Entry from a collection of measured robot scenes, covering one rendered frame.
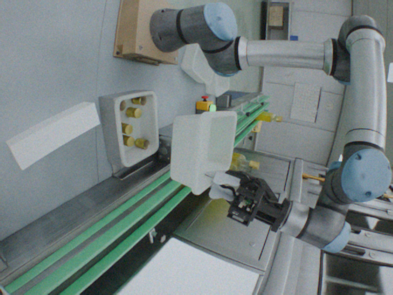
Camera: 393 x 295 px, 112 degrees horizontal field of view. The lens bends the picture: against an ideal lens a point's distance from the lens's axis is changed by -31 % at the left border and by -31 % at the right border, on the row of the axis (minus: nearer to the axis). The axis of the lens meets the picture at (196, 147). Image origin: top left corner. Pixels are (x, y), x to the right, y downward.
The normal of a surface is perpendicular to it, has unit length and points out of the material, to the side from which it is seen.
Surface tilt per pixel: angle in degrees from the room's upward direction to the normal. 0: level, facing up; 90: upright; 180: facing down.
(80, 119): 0
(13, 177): 0
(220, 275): 90
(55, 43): 0
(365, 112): 118
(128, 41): 90
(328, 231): 86
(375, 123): 86
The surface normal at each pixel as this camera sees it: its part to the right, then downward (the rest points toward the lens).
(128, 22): -0.48, 0.18
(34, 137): 0.87, 0.22
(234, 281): 0.02, -0.91
